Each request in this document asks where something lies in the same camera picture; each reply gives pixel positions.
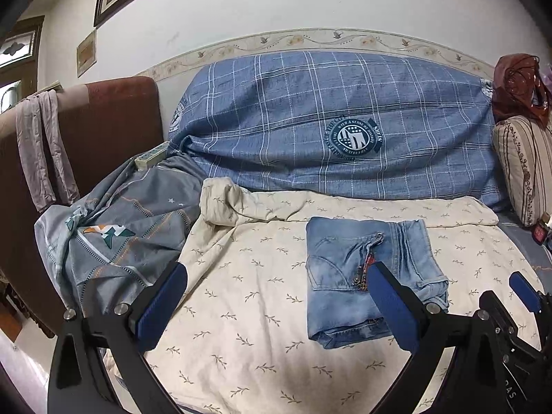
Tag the brown-red cloth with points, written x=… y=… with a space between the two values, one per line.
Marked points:
x=517 y=86

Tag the grey hanging cloth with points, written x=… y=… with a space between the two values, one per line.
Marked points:
x=32 y=146

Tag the small red item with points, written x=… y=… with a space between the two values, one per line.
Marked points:
x=540 y=233

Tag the blue denim pants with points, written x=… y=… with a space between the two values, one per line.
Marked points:
x=336 y=267

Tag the striped beige pillow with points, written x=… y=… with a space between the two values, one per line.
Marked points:
x=526 y=168

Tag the grey-blue bed sheet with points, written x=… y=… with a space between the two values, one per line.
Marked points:
x=517 y=246

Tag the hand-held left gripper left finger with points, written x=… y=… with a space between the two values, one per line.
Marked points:
x=161 y=306

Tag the blue plaid quilt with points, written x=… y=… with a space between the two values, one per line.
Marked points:
x=280 y=116

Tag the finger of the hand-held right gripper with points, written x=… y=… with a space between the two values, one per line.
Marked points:
x=526 y=289

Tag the wooden door with glass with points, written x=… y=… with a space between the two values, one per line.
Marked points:
x=26 y=69

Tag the white power strip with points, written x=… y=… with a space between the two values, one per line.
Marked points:
x=149 y=157

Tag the grey star-print cover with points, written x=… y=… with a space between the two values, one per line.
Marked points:
x=142 y=233

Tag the small wall picture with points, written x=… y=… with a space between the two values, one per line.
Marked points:
x=86 y=54

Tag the cream leaf-print blanket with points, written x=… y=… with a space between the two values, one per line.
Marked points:
x=258 y=310

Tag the brown headboard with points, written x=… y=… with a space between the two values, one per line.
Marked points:
x=112 y=120

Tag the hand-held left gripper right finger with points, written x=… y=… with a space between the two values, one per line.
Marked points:
x=394 y=306

